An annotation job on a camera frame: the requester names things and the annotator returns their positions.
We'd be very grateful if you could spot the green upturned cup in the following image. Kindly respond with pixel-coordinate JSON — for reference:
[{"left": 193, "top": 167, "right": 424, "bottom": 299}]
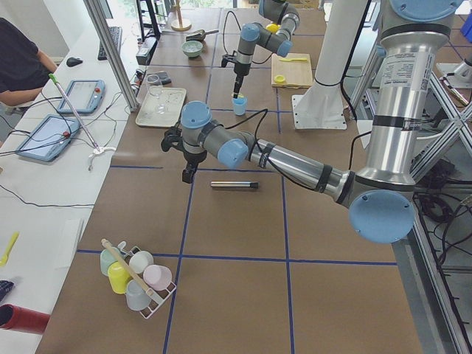
[{"left": 100, "top": 249, "right": 116, "bottom": 277}]

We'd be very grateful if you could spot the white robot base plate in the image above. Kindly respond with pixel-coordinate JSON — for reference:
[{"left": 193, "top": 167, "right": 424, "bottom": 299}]
[{"left": 291, "top": 94, "right": 347, "bottom": 130}]

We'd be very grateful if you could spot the pink upturned cup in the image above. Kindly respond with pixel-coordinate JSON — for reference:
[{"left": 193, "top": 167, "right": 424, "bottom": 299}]
[{"left": 143, "top": 264, "right": 173, "bottom": 291}]

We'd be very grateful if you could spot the black computer mouse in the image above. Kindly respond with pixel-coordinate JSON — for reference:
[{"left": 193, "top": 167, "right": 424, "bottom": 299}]
[{"left": 66, "top": 57, "right": 83, "bottom": 67}]

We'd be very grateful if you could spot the clear wine glass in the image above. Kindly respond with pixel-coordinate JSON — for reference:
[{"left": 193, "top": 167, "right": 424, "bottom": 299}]
[{"left": 146, "top": 74, "right": 166, "bottom": 114}]

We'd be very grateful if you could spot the yellow plastic knife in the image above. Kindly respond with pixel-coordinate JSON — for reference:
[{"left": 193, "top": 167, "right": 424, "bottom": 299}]
[{"left": 279, "top": 57, "right": 308, "bottom": 62}]

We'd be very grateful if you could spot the white wire cup rack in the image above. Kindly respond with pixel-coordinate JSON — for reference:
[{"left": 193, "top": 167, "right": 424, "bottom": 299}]
[{"left": 117, "top": 241, "right": 176, "bottom": 319}]

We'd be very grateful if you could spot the red cylinder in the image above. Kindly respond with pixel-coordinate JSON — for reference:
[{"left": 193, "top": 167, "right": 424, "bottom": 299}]
[{"left": 1, "top": 304, "right": 50, "bottom": 334}]

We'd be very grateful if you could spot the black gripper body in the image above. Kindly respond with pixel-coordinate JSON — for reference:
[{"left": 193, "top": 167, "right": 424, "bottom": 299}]
[
  {"left": 161, "top": 126, "right": 207, "bottom": 184},
  {"left": 221, "top": 52, "right": 251, "bottom": 86}
]

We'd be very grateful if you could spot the bamboo cutting board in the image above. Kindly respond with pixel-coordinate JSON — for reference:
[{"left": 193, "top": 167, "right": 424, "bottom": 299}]
[{"left": 271, "top": 53, "right": 313, "bottom": 89}]

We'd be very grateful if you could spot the cream bear print tray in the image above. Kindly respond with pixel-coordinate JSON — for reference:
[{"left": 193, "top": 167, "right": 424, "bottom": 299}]
[{"left": 136, "top": 88, "right": 187, "bottom": 128}]

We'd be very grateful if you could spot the steel ice scoop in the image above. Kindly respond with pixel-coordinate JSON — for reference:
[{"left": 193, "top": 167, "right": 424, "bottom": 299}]
[{"left": 185, "top": 29, "right": 219, "bottom": 41}]

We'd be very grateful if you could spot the green tipped stylus rod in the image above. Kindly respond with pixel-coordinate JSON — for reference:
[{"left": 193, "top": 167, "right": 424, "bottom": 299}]
[{"left": 49, "top": 74, "right": 100, "bottom": 155}]

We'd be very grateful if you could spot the near teach pendant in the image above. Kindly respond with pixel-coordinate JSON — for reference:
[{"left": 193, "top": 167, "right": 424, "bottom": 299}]
[{"left": 15, "top": 114, "right": 80, "bottom": 162}]

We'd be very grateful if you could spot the grey upturned cup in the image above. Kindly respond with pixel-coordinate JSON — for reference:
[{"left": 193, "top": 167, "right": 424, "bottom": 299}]
[{"left": 125, "top": 280, "right": 151, "bottom": 311}]

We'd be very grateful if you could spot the yellow upturned cup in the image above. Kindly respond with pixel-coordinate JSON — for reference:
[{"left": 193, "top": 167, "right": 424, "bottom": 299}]
[{"left": 108, "top": 262, "right": 132, "bottom": 294}]

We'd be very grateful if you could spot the far teach pendant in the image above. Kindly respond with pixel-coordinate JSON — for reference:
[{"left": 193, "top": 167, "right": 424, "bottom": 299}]
[{"left": 65, "top": 80, "right": 105, "bottom": 115}]

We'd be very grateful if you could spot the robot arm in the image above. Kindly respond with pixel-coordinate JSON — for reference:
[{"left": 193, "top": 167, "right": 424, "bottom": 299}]
[
  {"left": 161, "top": 1, "right": 463, "bottom": 243},
  {"left": 221, "top": 0, "right": 299, "bottom": 98}
]

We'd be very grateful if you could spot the yellow utensil on desk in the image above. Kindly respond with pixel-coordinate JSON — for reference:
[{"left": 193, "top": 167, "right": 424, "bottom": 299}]
[{"left": 0, "top": 232, "right": 19, "bottom": 267}]

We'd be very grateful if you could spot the blue plastic cup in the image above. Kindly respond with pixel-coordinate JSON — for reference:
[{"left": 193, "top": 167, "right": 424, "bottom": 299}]
[{"left": 232, "top": 97, "right": 247, "bottom": 116}]

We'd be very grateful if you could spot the wooden rack handle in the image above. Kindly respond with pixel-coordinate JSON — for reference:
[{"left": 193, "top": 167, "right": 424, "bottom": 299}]
[{"left": 101, "top": 238, "right": 153, "bottom": 297}]

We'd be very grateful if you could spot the green bowl of ice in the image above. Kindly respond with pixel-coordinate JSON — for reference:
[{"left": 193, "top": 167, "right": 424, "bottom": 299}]
[{"left": 181, "top": 41, "right": 204, "bottom": 58}]

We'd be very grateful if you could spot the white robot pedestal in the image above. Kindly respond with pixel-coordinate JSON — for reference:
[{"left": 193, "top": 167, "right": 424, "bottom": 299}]
[{"left": 291, "top": 0, "right": 373, "bottom": 131}]

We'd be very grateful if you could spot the black keyboard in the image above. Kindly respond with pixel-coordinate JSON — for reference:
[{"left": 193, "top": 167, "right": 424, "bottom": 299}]
[{"left": 97, "top": 26, "right": 123, "bottom": 61}]

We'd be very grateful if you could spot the teach pendant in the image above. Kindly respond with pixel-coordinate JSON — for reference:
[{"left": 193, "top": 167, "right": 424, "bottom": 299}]
[
  {"left": 15, "top": 114, "right": 80, "bottom": 162},
  {"left": 65, "top": 80, "right": 105, "bottom": 115}
]

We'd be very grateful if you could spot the aluminium frame post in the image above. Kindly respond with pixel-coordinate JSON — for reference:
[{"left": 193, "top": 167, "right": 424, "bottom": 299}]
[{"left": 83, "top": 0, "right": 139, "bottom": 112}]

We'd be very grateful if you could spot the seated person dark shirt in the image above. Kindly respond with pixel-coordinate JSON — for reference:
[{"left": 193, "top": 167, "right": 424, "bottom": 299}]
[{"left": 1, "top": 18, "right": 58, "bottom": 106}]

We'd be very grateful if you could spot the white upturned cup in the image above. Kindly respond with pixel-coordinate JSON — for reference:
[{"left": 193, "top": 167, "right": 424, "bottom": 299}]
[{"left": 129, "top": 251, "right": 153, "bottom": 274}]

